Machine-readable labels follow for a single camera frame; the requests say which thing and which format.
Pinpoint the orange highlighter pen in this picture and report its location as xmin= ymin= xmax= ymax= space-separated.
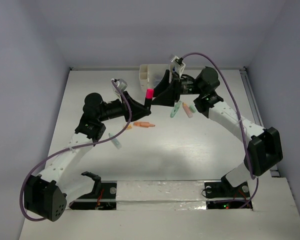
xmin=133 ymin=121 xmax=156 ymax=128

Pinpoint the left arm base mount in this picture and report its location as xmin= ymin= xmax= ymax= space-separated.
xmin=69 ymin=181 xmax=117 ymax=211

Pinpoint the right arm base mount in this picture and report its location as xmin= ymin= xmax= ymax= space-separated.
xmin=201 ymin=181 xmax=251 ymax=210

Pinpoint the cream perforated organizer basket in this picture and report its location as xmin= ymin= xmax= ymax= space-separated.
xmin=139 ymin=64 xmax=172 ymax=93

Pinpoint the black pink highlighter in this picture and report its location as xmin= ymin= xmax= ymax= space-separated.
xmin=144 ymin=88 xmax=154 ymax=110

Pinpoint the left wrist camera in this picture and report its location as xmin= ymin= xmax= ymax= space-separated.
xmin=112 ymin=78 xmax=128 ymax=97

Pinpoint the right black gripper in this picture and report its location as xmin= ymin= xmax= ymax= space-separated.
xmin=148 ymin=69 xmax=204 ymax=106

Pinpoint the green highlighter lower left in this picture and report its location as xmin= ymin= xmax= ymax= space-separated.
xmin=108 ymin=133 xmax=122 ymax=150

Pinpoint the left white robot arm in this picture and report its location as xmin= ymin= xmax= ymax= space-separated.
xmin=19 ymin=91 xmax=133 ymax=222

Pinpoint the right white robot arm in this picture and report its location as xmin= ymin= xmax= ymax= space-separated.
xmin=139 ymin=66 xmax=283 ymax=199

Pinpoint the green highlighter near basket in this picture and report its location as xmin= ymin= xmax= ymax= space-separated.
xmin=170 ymin=100 xmax=183 ymax=118

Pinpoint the clear jar of paperclips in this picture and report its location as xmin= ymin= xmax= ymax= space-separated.
xmin=152 ymin=78 xmax=162 ymax=88

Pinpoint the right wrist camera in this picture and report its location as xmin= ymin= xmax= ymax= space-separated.
xmin=169 ymin=54 xmax=186 ymax=77

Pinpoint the pink highlighter pen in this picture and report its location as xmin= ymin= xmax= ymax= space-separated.
xmin=182 ymin=102 xmax=193 ymax=118

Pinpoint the mint green cap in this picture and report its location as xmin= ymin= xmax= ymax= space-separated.
xmin=189 ymin=105 xmax=196 ymax=113

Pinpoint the silver foil strip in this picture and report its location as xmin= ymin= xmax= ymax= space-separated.
xmin=115 ymin=180 xmax=207 ymax=211

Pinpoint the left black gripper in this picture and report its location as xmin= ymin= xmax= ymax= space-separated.
xmin=97 ymin=91 xmax=151 ymax=124

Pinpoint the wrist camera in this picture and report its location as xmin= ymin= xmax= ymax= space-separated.
xmin=112 ymin=78 xmax=128 ymax=97
xmin=169 ymin=54 xmax=186 ymax=77

